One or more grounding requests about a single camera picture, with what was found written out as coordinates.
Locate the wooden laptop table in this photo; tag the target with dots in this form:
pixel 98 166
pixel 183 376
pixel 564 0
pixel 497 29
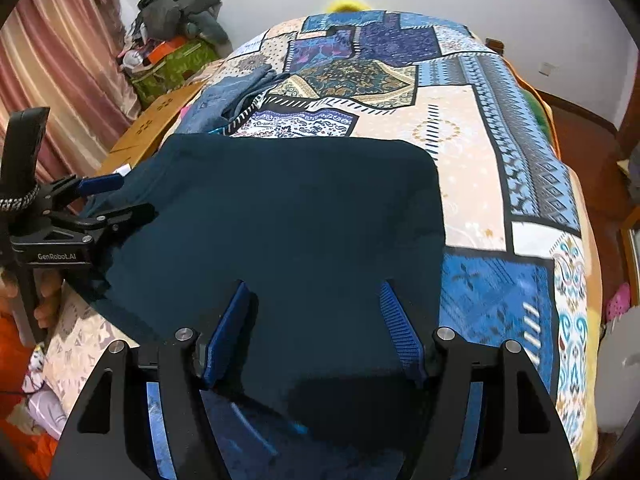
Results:
pixel 150 120

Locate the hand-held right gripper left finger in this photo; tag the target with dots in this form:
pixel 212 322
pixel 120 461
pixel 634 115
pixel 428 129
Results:
pixel 227 340

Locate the dark teal pants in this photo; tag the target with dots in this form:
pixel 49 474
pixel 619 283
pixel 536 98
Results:
pixel 280 220

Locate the dark padded jacket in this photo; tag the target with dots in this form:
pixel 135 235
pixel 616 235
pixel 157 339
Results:
pixel 170 7

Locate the blue patchwork blanket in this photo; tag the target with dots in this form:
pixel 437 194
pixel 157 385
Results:
pixel 475 170

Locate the orange cloth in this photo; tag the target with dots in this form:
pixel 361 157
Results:
pixel 15 360

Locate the wooden bedpost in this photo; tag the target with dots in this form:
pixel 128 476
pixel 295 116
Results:
pixel 495 45

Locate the pink striped curtain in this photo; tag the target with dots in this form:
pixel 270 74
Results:
pixel 60 60

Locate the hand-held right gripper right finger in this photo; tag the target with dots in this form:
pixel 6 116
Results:
pixel 400 330

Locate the grey garment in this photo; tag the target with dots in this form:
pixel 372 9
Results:
pixel 212 27

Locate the green storage box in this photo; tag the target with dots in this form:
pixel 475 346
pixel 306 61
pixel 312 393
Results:
pixel 170 72

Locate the person's left hand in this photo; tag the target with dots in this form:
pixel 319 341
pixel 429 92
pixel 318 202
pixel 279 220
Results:
pixel 50 305

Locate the green cloth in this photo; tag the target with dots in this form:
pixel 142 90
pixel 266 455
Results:
pixel 542 120

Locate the white wall socket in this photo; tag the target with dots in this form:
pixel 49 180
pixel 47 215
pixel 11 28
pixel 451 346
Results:
pixel 548 69

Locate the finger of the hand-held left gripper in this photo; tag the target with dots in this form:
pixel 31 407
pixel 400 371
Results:
pixel 102 182
pixel 127 216

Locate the blue jeans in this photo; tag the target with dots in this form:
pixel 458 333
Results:
pixel 220 100

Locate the orange box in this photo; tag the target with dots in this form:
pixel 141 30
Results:
pixel 165 50

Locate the pink slippers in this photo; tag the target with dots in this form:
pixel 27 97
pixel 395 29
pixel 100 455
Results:
pixel 619 302

